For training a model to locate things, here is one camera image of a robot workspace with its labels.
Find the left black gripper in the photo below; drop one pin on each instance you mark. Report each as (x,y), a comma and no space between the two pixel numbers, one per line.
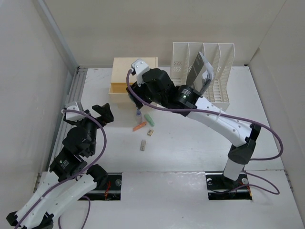
(106,116)

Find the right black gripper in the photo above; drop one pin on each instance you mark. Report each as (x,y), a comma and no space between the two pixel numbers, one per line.
(138,91)

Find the cream drawer cabinet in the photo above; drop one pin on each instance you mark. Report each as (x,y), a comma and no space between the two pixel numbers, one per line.
(117,91)

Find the green translucent case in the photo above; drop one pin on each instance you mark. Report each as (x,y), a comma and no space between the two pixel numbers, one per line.
(149,120)

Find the small clear spray bottle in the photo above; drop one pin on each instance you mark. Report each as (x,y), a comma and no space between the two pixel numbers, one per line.
(138,116)

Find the grey setup guide booklet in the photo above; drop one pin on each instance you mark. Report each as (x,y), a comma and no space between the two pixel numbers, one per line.
(201,74)

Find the blue gel jar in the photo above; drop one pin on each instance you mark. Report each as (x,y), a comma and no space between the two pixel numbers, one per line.
(132,98)

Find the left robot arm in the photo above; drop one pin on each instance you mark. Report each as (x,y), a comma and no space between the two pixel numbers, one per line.
(69,177)

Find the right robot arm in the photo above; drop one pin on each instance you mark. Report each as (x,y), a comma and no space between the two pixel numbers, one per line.
(158,91)

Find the orange translucent case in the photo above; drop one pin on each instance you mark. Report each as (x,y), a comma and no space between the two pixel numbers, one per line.
(139,126)

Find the small yellow eraser block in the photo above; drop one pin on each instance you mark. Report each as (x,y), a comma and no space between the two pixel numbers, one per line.
(150,132)

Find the white plastic strip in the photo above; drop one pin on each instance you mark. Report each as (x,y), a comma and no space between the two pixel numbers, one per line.
(143,145)

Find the white file organizer rack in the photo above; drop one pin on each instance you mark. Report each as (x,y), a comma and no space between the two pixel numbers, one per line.
(219,55)

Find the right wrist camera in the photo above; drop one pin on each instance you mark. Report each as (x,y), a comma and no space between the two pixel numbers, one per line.
(139,67)

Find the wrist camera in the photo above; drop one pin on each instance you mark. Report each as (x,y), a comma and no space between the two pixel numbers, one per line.
(71,110)
(139,67)

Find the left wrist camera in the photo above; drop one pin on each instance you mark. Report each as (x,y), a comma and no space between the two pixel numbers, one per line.
(71,110)

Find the aluminium frame rail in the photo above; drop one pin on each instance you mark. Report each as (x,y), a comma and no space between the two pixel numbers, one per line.
(74,83)

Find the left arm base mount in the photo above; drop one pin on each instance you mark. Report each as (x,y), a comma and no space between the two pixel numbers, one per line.
(110,191)

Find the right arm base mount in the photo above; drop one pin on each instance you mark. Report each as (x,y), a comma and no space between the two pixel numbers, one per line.
(221,188)

